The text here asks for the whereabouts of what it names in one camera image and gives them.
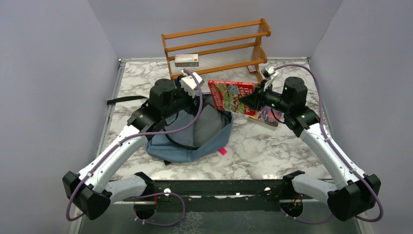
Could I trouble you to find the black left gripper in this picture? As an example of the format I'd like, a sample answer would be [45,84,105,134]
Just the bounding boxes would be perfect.
[163,76,209,119]

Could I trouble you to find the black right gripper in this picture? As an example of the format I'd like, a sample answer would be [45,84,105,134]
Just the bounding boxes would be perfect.
[239,79,291,114]

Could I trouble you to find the blue Jane Eyre book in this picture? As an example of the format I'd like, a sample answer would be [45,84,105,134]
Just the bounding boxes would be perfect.
[247,107,283,130]

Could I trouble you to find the red treehouse book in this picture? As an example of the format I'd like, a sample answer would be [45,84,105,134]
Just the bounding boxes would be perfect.
[207,80,256,116]

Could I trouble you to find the blue student backpack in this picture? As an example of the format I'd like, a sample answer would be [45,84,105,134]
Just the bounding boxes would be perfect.
[107,94,234,165]

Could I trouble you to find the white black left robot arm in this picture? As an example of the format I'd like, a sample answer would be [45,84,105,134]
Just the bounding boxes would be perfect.
[62,76,203,221]

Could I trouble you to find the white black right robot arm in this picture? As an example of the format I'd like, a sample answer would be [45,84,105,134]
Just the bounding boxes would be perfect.
[239,77,381,221]

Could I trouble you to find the small red card box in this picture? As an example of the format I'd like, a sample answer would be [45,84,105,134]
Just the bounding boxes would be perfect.
[247,65,257,73]

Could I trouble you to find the white grey box on shelf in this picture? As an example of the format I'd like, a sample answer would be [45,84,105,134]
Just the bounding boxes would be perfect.
[174,54,199,67]

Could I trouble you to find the orange wooden shelf rack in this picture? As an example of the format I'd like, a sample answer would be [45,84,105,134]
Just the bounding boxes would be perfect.
[161,18,271,80]

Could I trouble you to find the pink marker pen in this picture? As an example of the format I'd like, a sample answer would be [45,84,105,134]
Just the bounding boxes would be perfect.
[219,148,227,155]

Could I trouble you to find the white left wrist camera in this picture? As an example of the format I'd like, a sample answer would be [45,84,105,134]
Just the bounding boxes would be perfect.
[179,73,204,98]

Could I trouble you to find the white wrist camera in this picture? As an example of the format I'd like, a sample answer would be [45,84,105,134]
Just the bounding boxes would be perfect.
[179,73,204,98]
[261,66,280,91]

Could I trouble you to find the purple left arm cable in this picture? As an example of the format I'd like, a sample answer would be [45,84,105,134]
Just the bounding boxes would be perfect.
[66,68,205,227]

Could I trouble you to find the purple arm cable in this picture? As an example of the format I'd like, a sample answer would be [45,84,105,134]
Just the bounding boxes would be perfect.
[66,68,205,227]
[274,64,385,224]

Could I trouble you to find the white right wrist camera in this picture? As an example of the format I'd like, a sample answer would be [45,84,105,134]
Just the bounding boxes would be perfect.
[261,66,280,91]

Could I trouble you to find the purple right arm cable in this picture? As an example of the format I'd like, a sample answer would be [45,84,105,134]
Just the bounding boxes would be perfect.
[274,64,385,224]

